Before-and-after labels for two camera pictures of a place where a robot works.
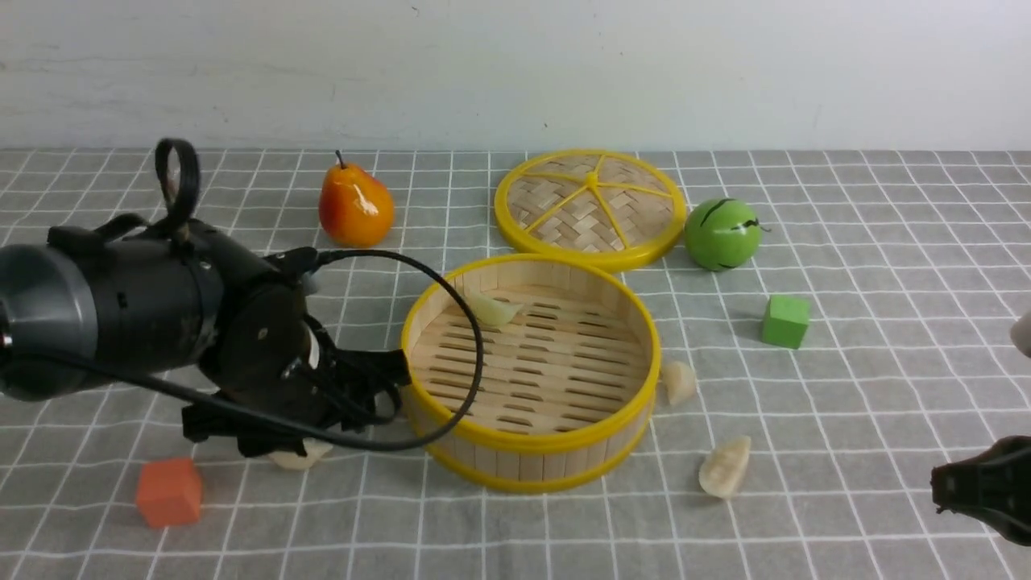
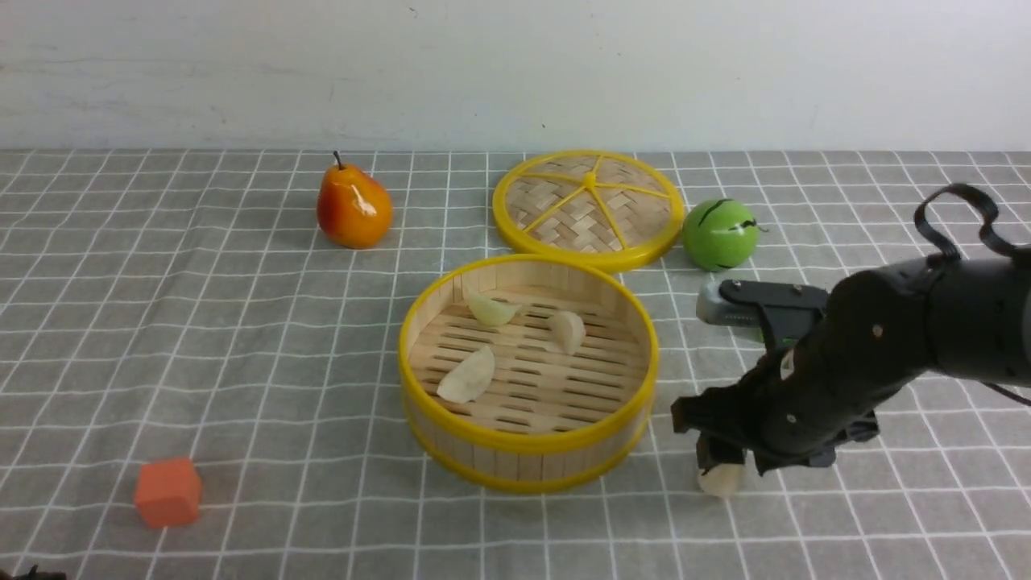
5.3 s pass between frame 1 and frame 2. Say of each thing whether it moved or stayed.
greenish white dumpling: stayed
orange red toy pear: stayed
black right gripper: moved
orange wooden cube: stayed
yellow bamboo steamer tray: stayed
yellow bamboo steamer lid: stayed
